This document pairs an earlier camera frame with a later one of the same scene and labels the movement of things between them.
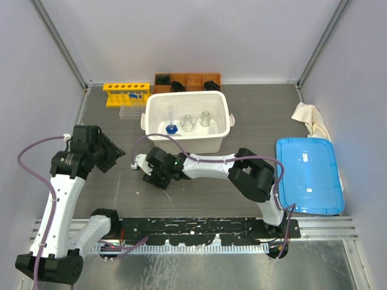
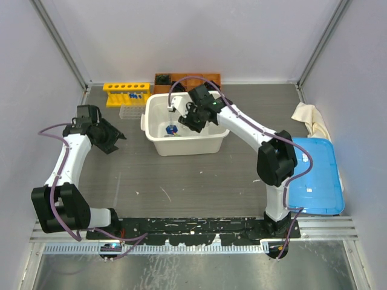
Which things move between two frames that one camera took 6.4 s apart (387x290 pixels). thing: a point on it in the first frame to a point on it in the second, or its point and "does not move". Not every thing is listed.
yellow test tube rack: x=127 y=94 does not move
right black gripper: x=152 y=180 to x=187 y=121
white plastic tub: x=201 y=120 does not move
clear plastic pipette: x=117 y=190 does not move
